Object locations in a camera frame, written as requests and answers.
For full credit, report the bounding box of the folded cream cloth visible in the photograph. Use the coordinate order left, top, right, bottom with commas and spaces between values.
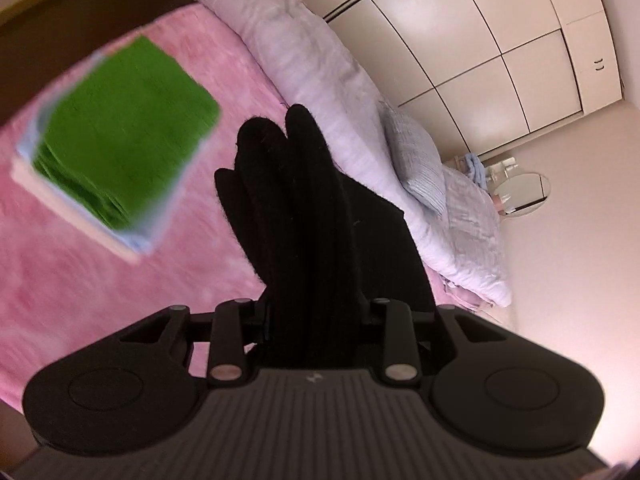
10, 155, 143, 266

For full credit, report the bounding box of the folded light blue cloth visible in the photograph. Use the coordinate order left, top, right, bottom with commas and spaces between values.
15, 50, 211, 256

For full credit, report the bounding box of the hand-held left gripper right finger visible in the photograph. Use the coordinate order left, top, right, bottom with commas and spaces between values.
357, 297, 506, 388

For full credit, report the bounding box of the black cloth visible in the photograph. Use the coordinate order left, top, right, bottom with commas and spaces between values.
214, 104, 436, 368

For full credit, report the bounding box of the white quilt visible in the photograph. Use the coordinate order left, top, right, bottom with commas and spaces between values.
190, 0, 513, 308

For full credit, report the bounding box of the folded green cloth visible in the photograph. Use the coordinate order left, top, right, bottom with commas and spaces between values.
31, 35, 222, 233

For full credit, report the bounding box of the pink fleece blanket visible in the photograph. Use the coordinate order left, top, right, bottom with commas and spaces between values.
0, 2, 461, 416

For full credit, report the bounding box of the cream wardrobe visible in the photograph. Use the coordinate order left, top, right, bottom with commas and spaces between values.
297, 0, 626, 161

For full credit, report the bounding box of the grey-blue pillow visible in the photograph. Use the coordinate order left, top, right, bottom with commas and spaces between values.
380, 102, 446, 216

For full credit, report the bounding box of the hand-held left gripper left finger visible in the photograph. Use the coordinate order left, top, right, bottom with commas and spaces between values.
119, 292, 273, 388

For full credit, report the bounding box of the round glass side table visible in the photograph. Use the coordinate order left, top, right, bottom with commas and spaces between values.
490, 171, 551, 218

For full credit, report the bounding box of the light pink pillow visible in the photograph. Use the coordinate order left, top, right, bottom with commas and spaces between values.
440, 280, 493, 311

